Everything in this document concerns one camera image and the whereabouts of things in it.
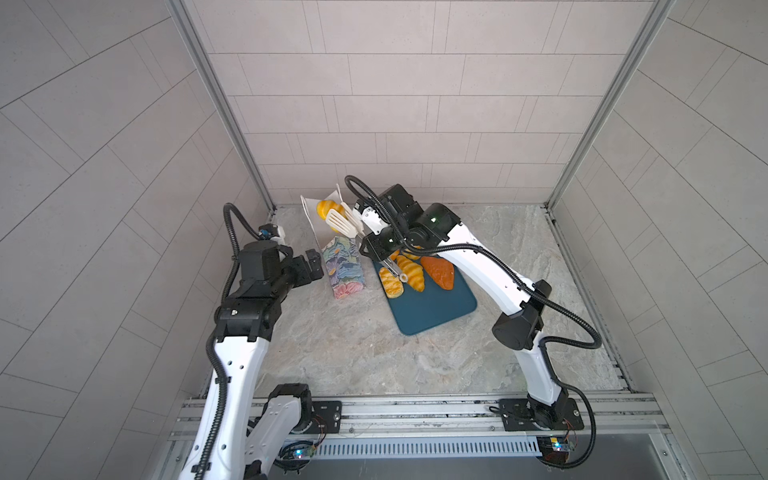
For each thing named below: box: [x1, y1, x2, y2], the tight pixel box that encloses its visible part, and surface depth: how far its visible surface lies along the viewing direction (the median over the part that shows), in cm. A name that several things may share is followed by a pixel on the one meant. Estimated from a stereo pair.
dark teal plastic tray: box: [373, 260, 478, 336], surface depth 91 cm
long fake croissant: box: [396, 255, 425, 292], surface depth 95 cm
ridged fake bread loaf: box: [378, 267, 404, 299], surface depth 91 cm
